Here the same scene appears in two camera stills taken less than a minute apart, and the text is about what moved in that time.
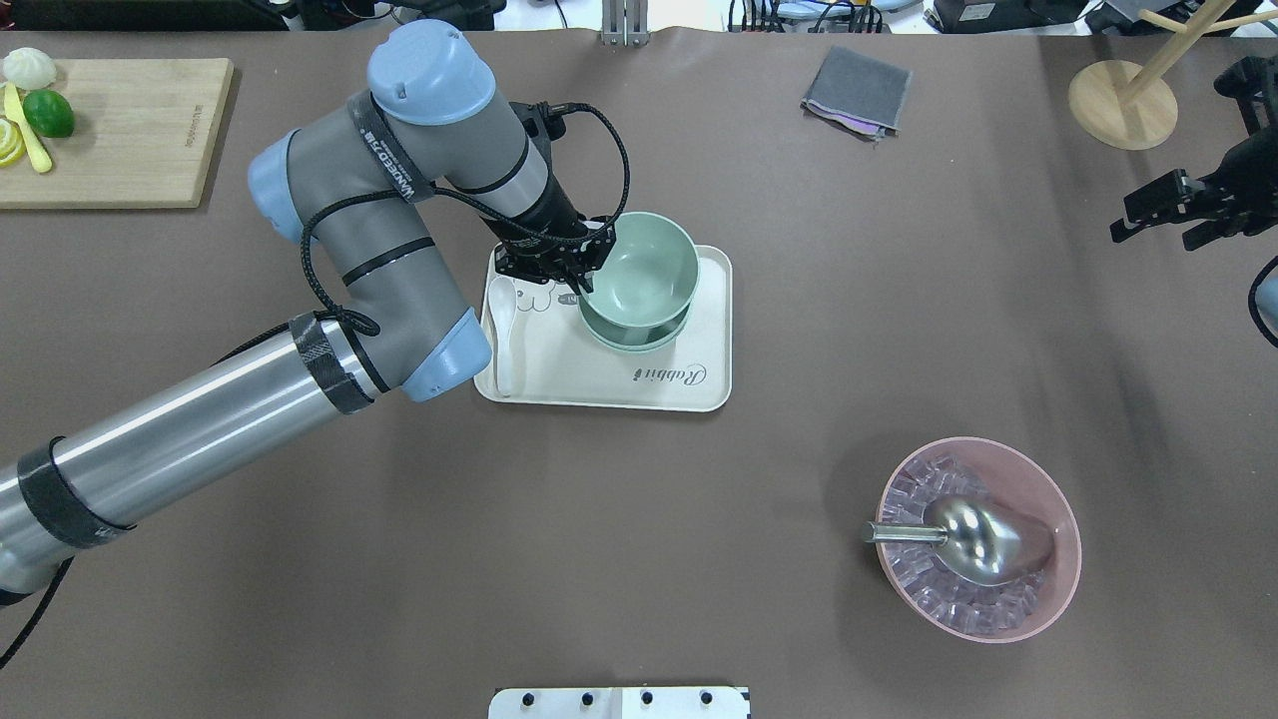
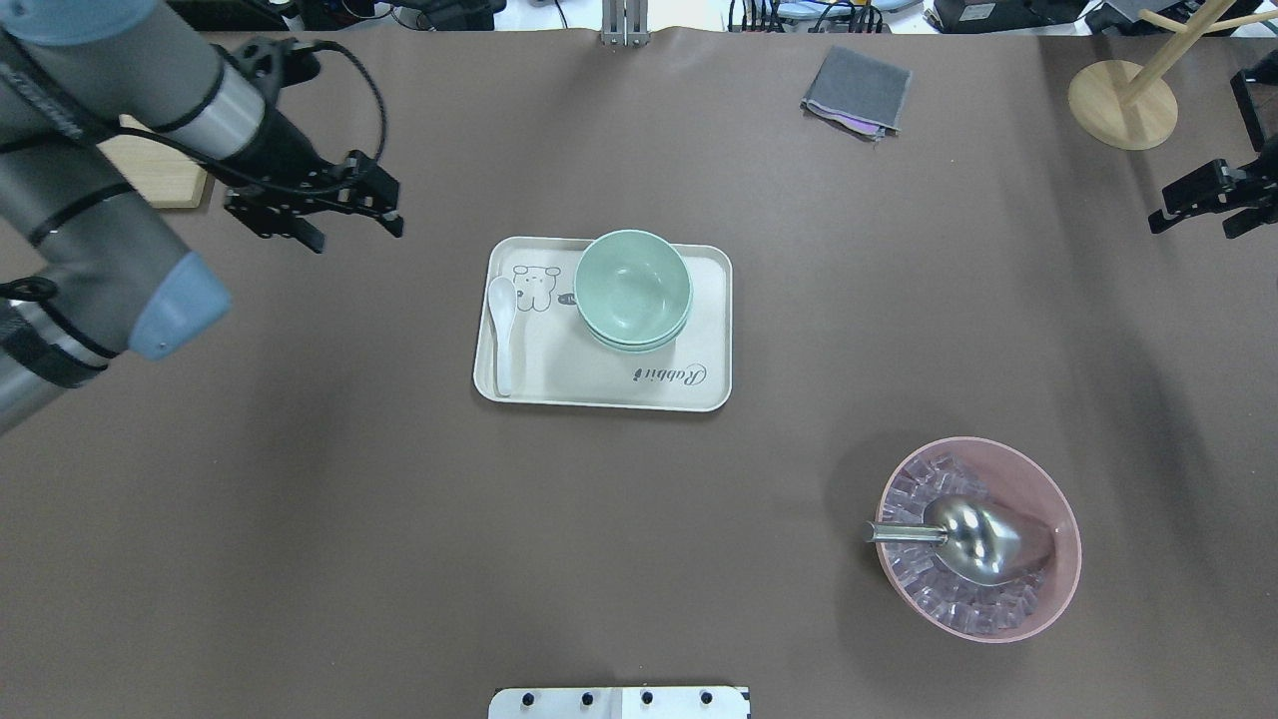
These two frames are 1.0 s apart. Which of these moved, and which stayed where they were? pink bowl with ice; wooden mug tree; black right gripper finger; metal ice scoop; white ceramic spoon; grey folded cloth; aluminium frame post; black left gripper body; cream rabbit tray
Moved: black left gripper body; black right gripper finger
Stayed: white ceramic spoon; pink bowl with ice; cream rabbit tray; wooden mug tree; grey folded cloth; metal ice scoop; aluminium frame post
